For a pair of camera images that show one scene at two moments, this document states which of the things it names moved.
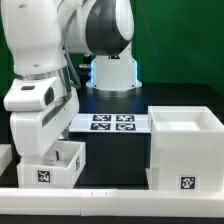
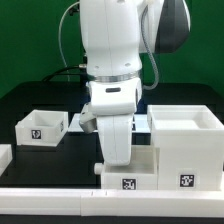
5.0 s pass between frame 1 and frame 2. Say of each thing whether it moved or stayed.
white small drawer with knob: moved
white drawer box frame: stayed
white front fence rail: stayed
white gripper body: moved
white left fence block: stayed
